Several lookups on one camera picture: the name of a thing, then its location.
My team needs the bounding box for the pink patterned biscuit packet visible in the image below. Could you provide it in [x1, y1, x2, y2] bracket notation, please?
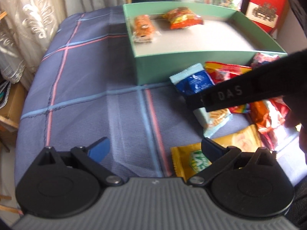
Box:
[250, 53, 280, 69]

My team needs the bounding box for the person right hand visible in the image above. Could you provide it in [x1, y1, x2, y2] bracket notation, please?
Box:
[283, 90, 306, 156]

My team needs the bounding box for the yellow green candy packet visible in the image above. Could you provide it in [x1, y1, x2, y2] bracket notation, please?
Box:
[171, 143, 211, 182]

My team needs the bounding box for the golden yellow snack packet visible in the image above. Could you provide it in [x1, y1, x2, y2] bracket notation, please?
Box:
[213, 125, 263, 152]

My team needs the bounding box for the orange wafer packet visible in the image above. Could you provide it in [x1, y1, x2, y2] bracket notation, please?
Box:
[249, 97, 290, 134]

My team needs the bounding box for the red yellow chip bag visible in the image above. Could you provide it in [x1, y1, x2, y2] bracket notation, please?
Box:
[204, 61, 253, 114]

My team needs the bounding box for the blue plaid cloth cover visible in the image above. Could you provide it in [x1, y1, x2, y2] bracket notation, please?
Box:
[14, 5, 303, 187]

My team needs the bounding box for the red paper gift bag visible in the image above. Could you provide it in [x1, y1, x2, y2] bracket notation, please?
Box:
[246, 0, 286, 34]

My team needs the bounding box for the blue white cracker packet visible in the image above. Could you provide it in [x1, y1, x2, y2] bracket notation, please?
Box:
[170, 63, 232, 138]

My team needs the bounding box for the orange noodle snack bag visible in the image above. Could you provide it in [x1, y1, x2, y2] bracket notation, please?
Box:
[162, 7, 204, 30]

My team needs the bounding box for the mint green cardboard tray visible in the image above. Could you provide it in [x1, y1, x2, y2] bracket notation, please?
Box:
[123, 2, 287, 85]

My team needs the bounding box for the white embroidered curtain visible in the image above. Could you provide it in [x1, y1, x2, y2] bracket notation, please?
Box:
[1, 0, 131, 89]

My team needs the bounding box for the wooden chair frame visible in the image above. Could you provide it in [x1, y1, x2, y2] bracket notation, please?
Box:
[0, 10, 27, 216]

